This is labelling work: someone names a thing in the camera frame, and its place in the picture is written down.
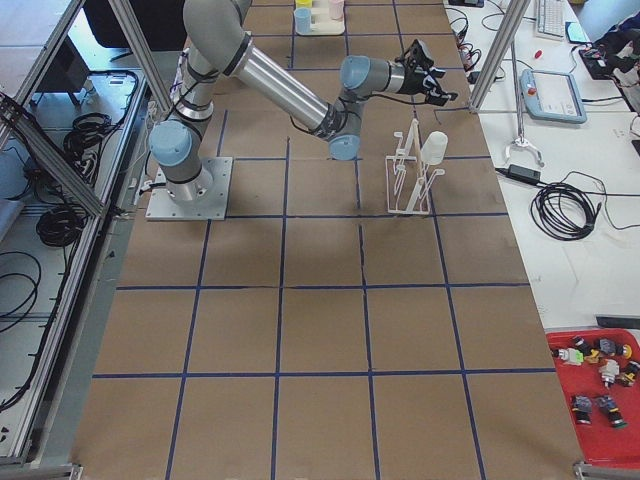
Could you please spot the white cup tray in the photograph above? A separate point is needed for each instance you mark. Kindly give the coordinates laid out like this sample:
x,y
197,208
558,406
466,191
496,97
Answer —
x,y
322,25

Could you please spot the black power adapter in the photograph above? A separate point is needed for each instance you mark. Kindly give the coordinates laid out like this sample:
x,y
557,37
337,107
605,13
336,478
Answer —
x,y
524,174

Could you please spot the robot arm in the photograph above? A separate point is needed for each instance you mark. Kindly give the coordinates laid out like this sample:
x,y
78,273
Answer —
x,y
223,61

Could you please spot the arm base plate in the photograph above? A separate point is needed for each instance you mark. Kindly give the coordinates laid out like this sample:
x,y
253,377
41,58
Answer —
x,y
204,198

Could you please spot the white keyboard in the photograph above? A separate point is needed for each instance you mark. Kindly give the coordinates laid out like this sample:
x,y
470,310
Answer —
x,y
549,19

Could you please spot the aluminium frame post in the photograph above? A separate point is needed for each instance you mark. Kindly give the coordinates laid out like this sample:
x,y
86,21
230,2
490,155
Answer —
x,y
502,40

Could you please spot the robot teach pendant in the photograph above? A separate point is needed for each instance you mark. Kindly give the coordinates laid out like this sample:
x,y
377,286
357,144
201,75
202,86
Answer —
x,y
552,96

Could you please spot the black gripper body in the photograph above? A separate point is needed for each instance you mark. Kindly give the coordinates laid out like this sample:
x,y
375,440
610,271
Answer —
x,y
413,83

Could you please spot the white wire cup rack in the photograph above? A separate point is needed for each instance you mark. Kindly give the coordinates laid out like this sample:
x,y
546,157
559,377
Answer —
x,y
408,180

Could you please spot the red parts tray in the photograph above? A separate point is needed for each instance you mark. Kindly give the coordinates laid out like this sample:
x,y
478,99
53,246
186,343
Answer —
x,y
599,374

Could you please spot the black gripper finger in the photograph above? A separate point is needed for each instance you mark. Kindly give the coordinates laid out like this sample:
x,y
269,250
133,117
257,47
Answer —
x,y
436,73
435,95

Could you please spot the pink cup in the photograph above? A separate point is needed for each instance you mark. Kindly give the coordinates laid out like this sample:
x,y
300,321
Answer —
x,y
336,9

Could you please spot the light blue cup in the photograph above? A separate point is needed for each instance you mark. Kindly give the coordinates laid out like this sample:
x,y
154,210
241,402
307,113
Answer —
x,y
302,20

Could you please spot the white ikea cup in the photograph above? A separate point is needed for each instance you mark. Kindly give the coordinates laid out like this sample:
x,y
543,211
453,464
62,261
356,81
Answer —
x,y
434,148

